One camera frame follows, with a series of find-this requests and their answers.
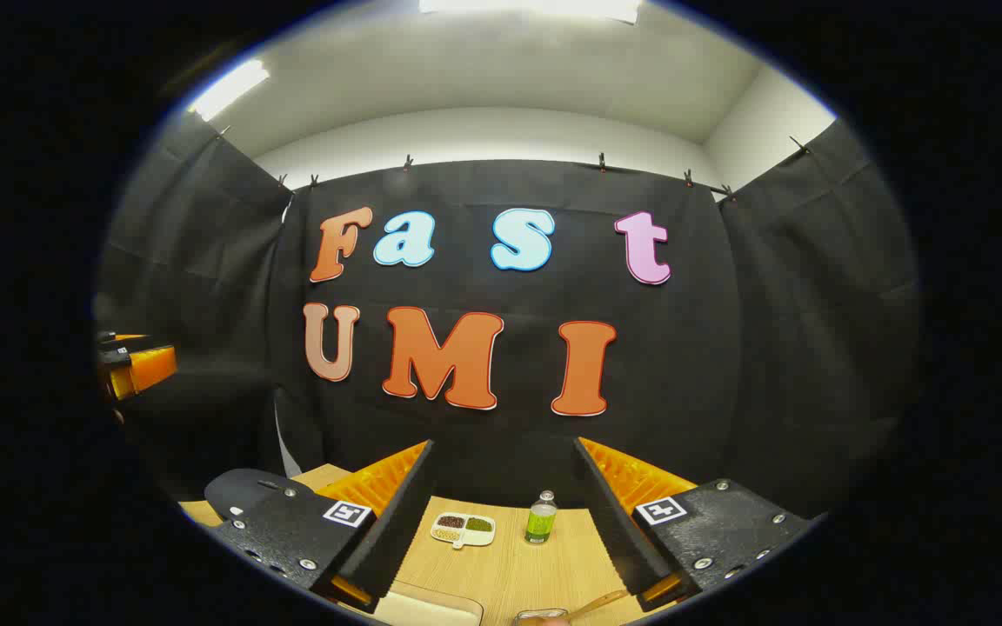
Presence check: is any white divided bean dish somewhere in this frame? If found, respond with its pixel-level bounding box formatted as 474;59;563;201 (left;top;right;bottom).
430;512;497;550

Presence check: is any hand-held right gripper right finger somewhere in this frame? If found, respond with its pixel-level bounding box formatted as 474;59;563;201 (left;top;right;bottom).
572;436;816;611

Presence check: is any wooden spoon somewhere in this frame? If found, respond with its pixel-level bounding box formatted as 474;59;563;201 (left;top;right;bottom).
564;589;632;623

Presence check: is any ceiling light panel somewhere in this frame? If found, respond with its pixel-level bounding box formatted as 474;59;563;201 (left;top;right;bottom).
188;59;271;121

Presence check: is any green label plastic bottle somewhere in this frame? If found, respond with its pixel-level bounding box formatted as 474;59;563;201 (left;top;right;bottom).
524;489;558;546

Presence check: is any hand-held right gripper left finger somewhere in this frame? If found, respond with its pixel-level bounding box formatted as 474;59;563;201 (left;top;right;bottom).
208;439;437;613

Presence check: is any black backdrop cloth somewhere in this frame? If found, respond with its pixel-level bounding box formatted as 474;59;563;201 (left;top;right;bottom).
97;113;924;523

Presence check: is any dark grey rice cooker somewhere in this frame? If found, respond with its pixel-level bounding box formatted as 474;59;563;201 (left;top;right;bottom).
205;469;316;523

